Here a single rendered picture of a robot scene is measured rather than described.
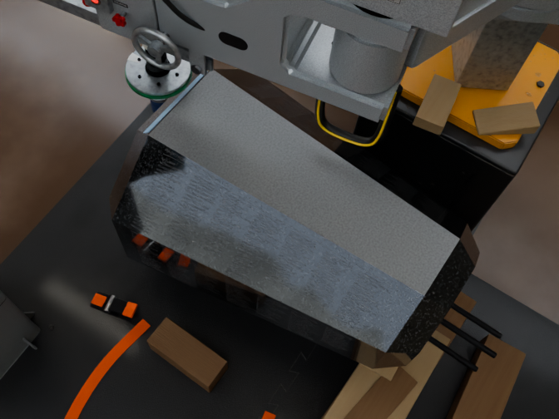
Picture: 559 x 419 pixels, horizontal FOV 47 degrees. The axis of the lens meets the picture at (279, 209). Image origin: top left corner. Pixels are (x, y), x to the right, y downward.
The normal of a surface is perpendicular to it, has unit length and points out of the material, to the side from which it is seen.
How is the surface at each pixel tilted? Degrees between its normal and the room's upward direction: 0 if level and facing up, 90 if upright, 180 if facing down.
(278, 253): 45
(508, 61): 90
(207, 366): 0
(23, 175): 0
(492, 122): 11
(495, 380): 0
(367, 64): 90
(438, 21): 90
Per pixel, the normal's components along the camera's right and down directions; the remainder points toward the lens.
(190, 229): -0.33, 0.21
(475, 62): -0.05, 0.90
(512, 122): -0.15, -0.43
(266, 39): -0.40, 0.81
